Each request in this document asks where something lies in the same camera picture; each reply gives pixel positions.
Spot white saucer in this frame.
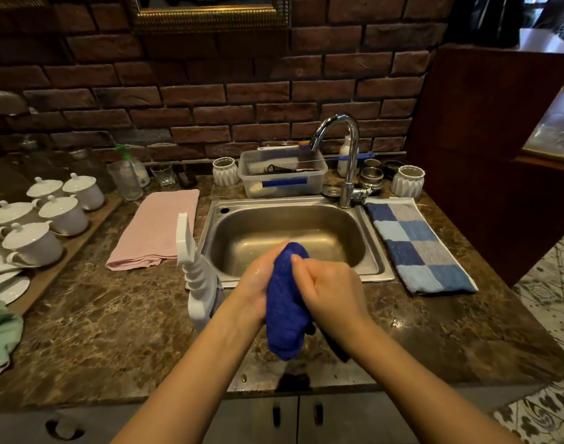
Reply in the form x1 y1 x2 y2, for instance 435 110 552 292
0 269 31 306

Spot gold picture frame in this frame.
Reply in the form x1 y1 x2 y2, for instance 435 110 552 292
124 0 292 34

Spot stainless steel sink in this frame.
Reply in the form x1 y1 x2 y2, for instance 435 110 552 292
197 196 396 290

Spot blue microfibre cloth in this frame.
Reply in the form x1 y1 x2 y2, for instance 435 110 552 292
265 241 318 361

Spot green cloth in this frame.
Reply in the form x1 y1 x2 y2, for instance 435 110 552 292
0 297 25 378

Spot white plastic rack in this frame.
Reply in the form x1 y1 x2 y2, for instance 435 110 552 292
176 212 226 334

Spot blue checkered towel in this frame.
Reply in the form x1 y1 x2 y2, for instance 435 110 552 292
364 198 479 297

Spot clear plastic container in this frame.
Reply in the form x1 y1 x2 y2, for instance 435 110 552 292
238 145 329 199

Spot chrome gooseneck faucet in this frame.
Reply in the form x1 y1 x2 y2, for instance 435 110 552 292
309 114 371 210

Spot pink towel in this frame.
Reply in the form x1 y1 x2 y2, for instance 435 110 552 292
106 189 201 272

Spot person's right forearm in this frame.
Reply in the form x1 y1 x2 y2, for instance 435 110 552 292
340 318 525 444

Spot dark wooden cabinet panel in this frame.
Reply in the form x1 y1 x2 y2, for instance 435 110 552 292
406 43 564 288

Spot grey cabinet doors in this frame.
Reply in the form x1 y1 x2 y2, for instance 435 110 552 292
0 386 544 444

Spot blue handled brush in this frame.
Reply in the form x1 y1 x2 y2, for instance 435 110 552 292
325 152 376 162

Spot wooden tray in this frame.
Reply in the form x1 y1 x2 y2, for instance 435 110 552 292
6 195 124 318

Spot small dark glass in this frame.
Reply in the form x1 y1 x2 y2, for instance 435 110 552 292
177 163 198 189

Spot person's left forearm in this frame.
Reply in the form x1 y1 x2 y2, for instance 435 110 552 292
111 298 265 444

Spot white ribbed ceramic cup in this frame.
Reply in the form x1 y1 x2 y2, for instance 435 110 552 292
391 165 426 199
212 157 240 187

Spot white lidded ceramic cup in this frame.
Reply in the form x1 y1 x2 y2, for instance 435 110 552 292
0 221 64 268
0 199 40 227
62 173 105 212
31 194 89 237
26 176 64 200

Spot small clear glass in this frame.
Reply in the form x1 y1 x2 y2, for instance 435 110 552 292
150 162 177 188

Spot spray bottle with green top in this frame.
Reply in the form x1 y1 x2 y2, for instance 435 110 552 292
114 143 151 188

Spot white bottle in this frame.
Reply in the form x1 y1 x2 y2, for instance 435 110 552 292
336 135 354 179

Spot person's left hand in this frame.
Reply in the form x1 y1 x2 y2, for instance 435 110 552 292
230 240 290 329

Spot black brush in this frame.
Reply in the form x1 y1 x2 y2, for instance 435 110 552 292
263 163 302 176

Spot person's right hand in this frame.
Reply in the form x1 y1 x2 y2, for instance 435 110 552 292
290 254 372 341

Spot tall clear glass tumbler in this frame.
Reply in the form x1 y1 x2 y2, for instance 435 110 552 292
106 160 144 202

